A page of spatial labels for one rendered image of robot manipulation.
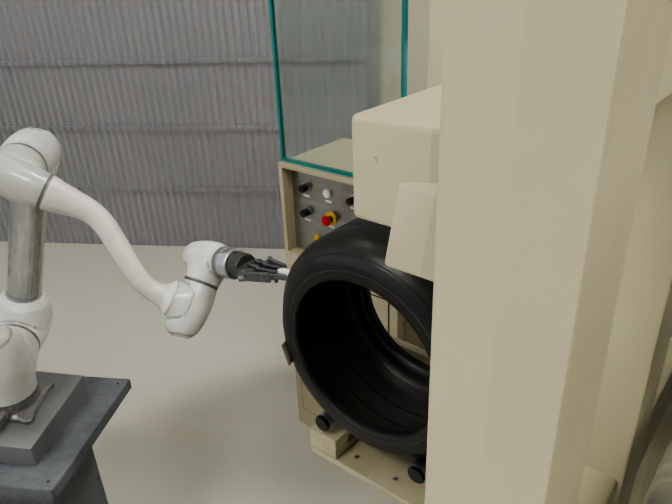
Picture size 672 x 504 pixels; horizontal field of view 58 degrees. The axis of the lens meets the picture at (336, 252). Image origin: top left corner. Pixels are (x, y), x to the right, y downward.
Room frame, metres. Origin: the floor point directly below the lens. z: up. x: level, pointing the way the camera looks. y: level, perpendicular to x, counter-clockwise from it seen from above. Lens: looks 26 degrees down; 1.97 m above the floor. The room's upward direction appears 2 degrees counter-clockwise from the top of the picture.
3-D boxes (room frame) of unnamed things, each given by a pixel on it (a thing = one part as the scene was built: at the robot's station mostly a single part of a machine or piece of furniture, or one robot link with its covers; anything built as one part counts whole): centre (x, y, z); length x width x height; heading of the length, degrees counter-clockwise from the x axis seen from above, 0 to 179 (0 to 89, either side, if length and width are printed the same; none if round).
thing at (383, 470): (1.23, -0.17, 0.80); 0.37 x 0.36 x 0.02; 50
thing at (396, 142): (0.94, -0.31, 1.71); 0.61 x 0.25 x 0.15; 140
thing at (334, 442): (1.32, -0.06, 0.83); 0.36 x 0.09 x 0.06; 140
